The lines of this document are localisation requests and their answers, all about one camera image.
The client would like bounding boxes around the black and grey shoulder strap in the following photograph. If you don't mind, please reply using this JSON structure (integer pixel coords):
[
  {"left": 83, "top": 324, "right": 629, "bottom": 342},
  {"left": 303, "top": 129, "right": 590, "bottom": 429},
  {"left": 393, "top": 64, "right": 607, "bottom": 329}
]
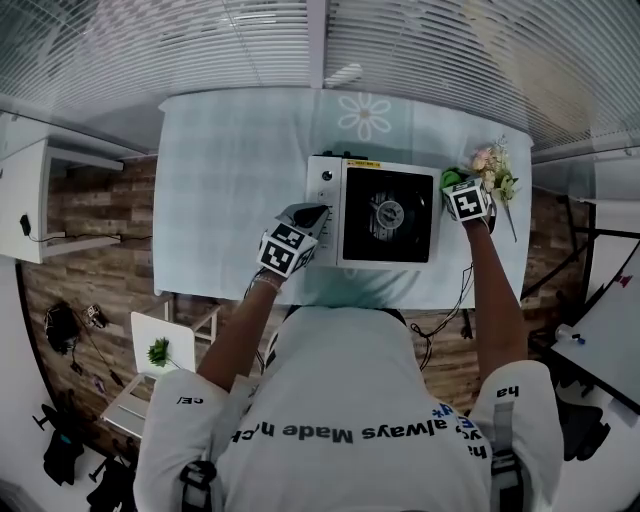
[
  {"left": 490, "top": 402, "right": 525, "bottom": 512},
  {"left": 179, "top": 459, "right": 219, "bottom": 512}
]

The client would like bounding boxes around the clear bottle with blue cap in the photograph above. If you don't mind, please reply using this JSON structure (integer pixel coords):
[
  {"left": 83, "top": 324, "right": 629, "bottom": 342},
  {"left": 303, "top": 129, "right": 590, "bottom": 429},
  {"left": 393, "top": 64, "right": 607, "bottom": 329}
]
[{"left": 553, "top": 323, "right": 587, "bottom": 346}]

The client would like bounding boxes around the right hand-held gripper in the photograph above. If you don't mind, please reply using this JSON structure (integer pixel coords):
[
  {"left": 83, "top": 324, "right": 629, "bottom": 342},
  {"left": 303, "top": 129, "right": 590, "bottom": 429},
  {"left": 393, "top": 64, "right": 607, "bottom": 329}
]
[{"left": 443, "top": 177, "right": 499, "bottom": 234}]

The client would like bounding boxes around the person's white printed t-shirt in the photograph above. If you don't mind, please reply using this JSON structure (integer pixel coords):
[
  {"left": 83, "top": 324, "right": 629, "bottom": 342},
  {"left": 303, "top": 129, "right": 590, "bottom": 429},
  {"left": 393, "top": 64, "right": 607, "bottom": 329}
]
[{"left": 133, "top": 305, "right": 564, "bottom": 512}]

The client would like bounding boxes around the person's left forearm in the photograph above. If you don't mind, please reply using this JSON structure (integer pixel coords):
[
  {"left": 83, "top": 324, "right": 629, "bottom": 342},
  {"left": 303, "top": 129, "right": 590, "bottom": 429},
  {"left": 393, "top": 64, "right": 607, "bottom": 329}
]
[{"left": 196, "top": 274, "right": 284, "bottom": 391}]

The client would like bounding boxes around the green cloth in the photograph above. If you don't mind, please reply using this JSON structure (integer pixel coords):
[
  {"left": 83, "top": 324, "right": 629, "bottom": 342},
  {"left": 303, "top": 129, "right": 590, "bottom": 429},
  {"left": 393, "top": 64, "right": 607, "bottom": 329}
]
[{"left": 439, "top": 167, "right": 471, "bottom": 194}]

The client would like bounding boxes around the person's right forearm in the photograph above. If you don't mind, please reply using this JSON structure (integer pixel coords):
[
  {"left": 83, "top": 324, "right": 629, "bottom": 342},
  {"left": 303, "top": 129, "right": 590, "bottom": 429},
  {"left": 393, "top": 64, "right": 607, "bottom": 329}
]
[{"left": 460, "top": 219, "right": 530, "bottom": 381}]

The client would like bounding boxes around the white portable gas stove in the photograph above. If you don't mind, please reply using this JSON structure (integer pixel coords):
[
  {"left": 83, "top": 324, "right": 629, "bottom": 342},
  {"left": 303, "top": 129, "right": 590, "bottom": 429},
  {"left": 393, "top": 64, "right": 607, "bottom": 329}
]
[{"left": 305, "top": 149, "right": 442, "bottom": 271}]

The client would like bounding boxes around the table with light blue tablecloth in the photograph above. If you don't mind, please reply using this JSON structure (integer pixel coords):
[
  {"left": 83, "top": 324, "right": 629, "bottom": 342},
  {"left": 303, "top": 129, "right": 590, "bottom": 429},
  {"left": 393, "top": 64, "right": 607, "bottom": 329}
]
[{"left": 152, "top": 90, "right": 534, "bottom": 309}]

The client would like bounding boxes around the green artificial plant sprig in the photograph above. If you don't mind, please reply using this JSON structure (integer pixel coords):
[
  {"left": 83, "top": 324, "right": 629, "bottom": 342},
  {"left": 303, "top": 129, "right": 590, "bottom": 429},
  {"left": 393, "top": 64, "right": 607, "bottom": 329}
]
[{"left": 146, "top": 337, "right": 181, "bottom": 369}]

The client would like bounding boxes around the black bag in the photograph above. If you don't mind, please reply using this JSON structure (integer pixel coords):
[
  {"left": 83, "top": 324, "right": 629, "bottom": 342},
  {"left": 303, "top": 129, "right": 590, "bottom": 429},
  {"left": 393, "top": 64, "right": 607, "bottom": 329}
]
[{"left": 43, "top": 302, "right": 81, "bottom": 355}]

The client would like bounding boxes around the white chair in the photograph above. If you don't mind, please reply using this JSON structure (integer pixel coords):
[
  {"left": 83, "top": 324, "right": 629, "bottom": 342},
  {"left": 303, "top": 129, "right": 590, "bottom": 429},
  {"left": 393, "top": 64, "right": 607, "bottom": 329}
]
[{"left": 99, "top": 294, "right": 221, "bottom": 441}]

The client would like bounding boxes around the pink artificial flower bouquet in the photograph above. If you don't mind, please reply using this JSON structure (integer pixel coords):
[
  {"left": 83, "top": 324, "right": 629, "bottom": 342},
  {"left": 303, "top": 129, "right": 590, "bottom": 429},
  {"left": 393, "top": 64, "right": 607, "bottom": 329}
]
[{"left": 467, "top": 134, "right": 520, "bottom": 244}]

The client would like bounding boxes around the white desk with black frame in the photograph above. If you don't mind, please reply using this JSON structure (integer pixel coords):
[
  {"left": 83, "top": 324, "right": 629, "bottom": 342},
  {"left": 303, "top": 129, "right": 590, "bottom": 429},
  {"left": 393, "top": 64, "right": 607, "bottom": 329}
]
[{"left": 548, "top": 199, "right": 640, "bottom": 416}]

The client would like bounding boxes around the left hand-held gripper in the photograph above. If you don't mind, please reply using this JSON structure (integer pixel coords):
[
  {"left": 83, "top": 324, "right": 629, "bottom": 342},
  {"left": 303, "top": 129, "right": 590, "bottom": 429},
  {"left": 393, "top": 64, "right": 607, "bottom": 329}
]
[{"left": 256, "top": 202, "right": 331, "bottom": 278}]

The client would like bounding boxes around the white side table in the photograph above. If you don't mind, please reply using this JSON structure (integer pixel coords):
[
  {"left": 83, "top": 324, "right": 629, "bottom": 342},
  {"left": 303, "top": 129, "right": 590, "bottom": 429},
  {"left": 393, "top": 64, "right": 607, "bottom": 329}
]
[{"left": 0, "top": 138, "right": 125, "bottom": 265}]

